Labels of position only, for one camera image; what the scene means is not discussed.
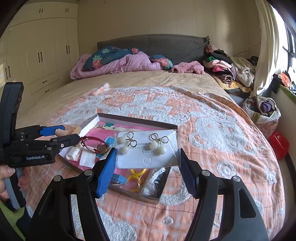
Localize white hair claw clip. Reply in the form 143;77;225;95
66;146;82;161

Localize clear bag white card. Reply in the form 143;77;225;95
79;151;96;168

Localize bagged yellow hoop earrings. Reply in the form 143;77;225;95
126;169;147;193

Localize silver jewelry plastic bag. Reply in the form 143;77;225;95
140;167;170;199

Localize bow pearl earrings card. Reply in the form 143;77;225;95
116;129;179;169

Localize person's left hand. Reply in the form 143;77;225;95
0;165;31;200

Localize tan bed sheet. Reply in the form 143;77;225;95
16;70;230;128

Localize dark cardboard box tray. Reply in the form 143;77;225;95
59;113;179;203

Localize cream wardrobe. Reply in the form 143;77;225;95
1;1;80;114

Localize floral laundry basket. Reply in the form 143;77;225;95
242;95;281;139

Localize red plastic stool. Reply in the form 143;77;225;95
269;131;290;160

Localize dark floral pillow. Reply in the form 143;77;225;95
83;45;140;70

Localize pink fuzzy garment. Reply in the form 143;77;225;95
171;61;205;75

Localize pile of clothes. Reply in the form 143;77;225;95
203;44;258;94

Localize purple blanket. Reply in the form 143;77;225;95
70;51;162;80

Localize dark grey headboard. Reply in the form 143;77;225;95
97;34;210;65

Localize clothes on window sill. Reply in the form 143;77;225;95
271;71;295;94

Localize cream curtain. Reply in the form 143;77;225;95
251;1;280;96

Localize window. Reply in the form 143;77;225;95
277;1;295;73

